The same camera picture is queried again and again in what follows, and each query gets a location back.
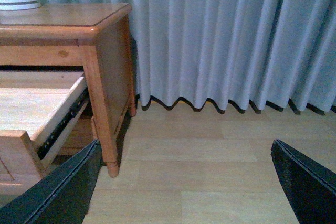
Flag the wooden nightstand cabinet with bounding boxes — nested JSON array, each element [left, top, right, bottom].
[[0, 3, 138, 178]]

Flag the grey-blue curtain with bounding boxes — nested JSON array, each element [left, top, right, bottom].
[[41, 0, 335, 112]]

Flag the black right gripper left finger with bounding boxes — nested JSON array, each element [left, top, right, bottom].
[[1, 140, 102, 223]]

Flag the wooden drawer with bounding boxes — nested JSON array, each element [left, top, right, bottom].
[[58, 116, 94, 156], [1, 71, 89, 195]]

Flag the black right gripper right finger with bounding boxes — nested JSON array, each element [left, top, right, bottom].
[[271, 140, 335, 223]]

